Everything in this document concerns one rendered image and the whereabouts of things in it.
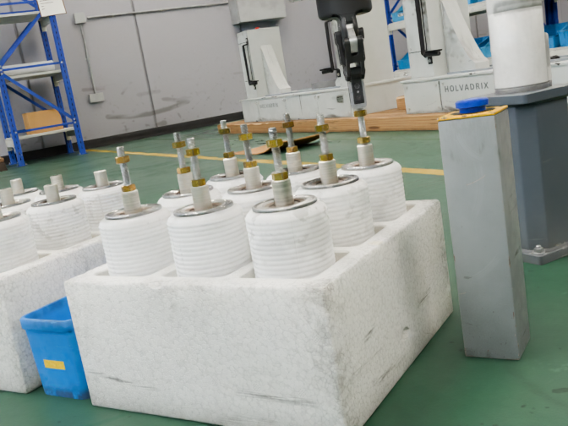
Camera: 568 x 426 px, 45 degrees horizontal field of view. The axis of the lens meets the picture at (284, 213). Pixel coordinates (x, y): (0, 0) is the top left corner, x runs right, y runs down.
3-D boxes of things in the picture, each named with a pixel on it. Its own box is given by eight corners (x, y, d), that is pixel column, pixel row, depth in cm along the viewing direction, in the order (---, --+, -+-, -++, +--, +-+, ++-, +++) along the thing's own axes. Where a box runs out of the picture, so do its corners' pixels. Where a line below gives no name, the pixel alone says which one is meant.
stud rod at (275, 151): (277, 193, 78) (266, 128, 77) (285, 191, 78) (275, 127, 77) (280, 194, 77) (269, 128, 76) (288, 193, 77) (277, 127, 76)
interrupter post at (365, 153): (367, 166, 99) (364, 143, 99) (379, 166, 97) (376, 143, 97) (355, 168, 98) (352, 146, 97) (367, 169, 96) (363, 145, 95)
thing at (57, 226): (78, 292, 126) (56, 197, 122) (116, 292, 121) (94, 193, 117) (37, 310, 118) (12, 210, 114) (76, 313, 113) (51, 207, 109)
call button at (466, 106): (461, 115, 87) (460, 99, 86) (493, 111, 84) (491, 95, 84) (452, 119, 83) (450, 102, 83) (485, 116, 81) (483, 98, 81)
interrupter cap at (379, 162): (368, 161, 103) (367, 157, 103) (405, 162, 97) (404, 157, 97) (330, 172, 98) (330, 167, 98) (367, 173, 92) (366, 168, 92)
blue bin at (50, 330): (164, 318, 124) (151, 255, 122) (212, 320, 119) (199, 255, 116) (34, 395, 99) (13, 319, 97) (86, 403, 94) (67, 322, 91)
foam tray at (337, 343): (246, 303, 125) (229, 209, 122) (454, 311, 105) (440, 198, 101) (91, 406, 93) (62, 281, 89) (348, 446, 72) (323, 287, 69)
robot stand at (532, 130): (532, 234, 138) (518, 87, 132) (595, 244, 125) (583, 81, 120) (480, 253, 132) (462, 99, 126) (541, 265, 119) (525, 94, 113)
